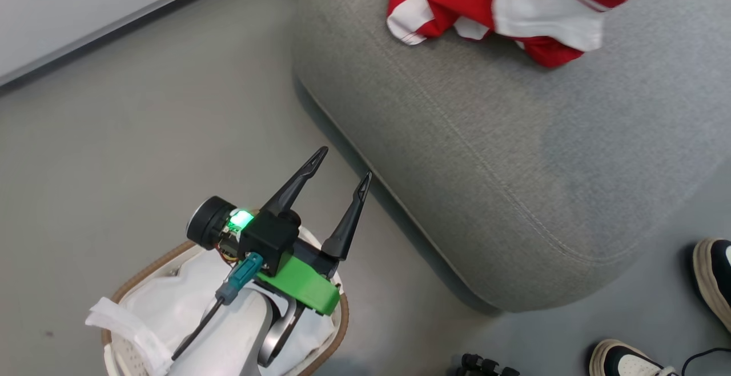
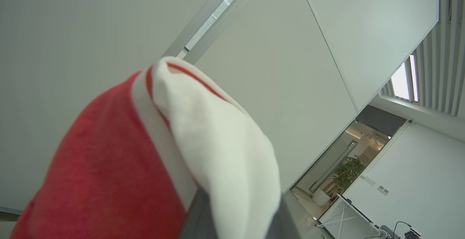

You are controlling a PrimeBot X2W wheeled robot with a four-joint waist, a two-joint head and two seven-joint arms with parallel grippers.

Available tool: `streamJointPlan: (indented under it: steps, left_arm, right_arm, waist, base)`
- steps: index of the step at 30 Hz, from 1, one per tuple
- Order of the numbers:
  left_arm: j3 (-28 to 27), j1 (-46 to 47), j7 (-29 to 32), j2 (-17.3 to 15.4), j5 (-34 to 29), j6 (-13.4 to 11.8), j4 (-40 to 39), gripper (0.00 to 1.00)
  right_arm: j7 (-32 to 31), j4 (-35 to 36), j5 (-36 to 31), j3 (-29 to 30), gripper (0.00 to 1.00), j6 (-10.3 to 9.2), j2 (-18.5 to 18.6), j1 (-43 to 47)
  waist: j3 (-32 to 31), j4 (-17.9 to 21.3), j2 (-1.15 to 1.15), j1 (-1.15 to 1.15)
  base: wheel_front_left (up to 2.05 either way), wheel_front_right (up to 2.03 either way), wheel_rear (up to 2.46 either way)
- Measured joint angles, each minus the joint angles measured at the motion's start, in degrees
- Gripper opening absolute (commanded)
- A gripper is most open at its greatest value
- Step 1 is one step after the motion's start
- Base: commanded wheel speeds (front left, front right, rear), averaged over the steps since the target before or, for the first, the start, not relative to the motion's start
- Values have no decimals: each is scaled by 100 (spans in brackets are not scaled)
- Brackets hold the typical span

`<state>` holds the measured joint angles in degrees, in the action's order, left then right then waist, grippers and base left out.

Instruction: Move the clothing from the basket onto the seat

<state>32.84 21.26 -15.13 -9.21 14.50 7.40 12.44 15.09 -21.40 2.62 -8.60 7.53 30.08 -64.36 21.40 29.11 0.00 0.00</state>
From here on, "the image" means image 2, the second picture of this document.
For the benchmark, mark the white plant pot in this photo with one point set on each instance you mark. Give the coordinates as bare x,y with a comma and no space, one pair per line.
320,197

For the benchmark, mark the white wall switch panel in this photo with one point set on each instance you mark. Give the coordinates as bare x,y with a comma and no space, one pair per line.
383,190

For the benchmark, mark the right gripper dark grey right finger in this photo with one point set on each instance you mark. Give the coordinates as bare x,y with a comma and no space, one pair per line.
283,221

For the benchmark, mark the rectangular ceiling light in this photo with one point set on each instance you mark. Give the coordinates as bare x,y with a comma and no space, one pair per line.
404,79

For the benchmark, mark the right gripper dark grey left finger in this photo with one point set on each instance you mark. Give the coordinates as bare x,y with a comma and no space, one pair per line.
199,219

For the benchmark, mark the red and white striped garment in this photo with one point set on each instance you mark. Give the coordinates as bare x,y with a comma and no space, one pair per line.
109,166

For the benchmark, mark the green potted plant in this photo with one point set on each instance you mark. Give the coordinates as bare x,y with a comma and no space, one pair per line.
349,170

